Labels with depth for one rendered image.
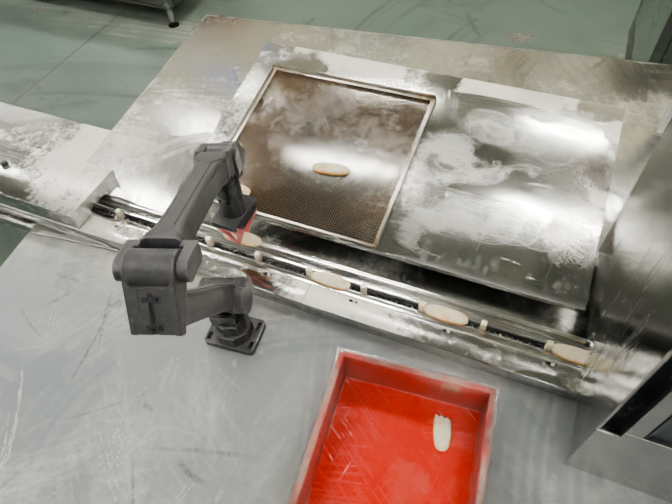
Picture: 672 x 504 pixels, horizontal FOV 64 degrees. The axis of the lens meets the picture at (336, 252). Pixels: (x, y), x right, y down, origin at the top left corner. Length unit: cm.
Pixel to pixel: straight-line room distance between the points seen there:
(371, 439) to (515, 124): 89
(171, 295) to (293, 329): 52
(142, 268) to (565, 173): 104
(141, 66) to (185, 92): 184
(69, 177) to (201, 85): 60
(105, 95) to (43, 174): 199
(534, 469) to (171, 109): 148
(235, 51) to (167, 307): 145
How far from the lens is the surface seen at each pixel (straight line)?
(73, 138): 193
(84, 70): 392
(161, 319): 81
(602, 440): 105
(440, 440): 114
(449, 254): 128
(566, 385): 121
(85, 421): 130
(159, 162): 172
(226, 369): 124
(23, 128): 207
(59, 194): 159
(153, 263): 78
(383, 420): 115
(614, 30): 404
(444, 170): 141
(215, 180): 101
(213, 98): 191
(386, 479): 112
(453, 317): 123
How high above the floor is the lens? 190
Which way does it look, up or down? 52 degrees down
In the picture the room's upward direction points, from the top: 5 degrees counter-clockwise
